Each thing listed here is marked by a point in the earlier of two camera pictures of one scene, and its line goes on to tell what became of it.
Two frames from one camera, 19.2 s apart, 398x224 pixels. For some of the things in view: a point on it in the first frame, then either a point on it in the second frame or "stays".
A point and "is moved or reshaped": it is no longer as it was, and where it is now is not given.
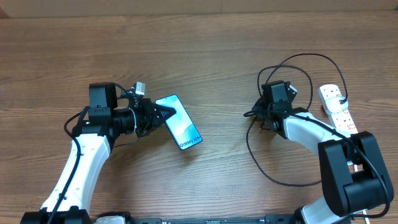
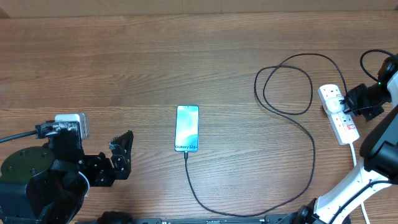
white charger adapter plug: [333, 106] stays
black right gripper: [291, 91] -> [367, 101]
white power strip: [342, 121] stays
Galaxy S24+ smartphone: [181, 125] is moved or reshaped
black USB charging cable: [279, 65] -> [291, 115]
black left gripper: [148, 109] -> [122, 149]
